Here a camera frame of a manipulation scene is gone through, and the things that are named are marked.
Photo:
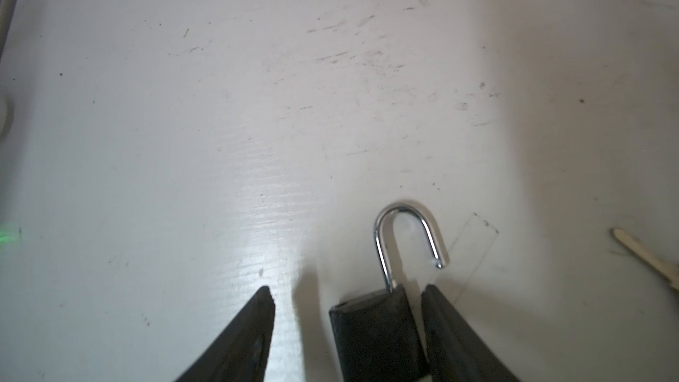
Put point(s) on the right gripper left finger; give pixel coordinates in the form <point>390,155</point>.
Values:
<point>241,351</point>

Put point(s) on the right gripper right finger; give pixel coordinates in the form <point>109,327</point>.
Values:
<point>455,351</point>

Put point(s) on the black padlock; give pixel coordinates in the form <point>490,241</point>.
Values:
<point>376,335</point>

